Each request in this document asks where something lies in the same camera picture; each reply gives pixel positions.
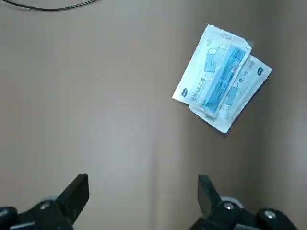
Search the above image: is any blue face mask packet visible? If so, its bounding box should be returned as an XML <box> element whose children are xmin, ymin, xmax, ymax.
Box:
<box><xmin>189</xmin><ymin>54</ymin><xmax>273</xmax><ymax>134</ymax></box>
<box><xmin>171</xmin><ymin>23</ymin><xmax>253</xmax><ymax>120</ymax></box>

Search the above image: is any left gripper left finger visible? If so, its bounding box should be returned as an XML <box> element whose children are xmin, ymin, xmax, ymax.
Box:
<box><xmin>0</xmin><ymin>174</ymin><xmax>90</xmax><ymax>230</ymax></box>

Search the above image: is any thin black cable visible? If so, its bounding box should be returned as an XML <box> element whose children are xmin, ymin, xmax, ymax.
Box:
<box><xmin>4</xmin><ymin>0</ymin><xmax>98</xmax><ymax>12</ymax></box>

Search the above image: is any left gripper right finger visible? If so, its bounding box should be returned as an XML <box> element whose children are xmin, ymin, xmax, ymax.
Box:
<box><xmin>187</xmin><ymin>175</ymin><xmax>298</xmax><ymax>230</ymax></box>

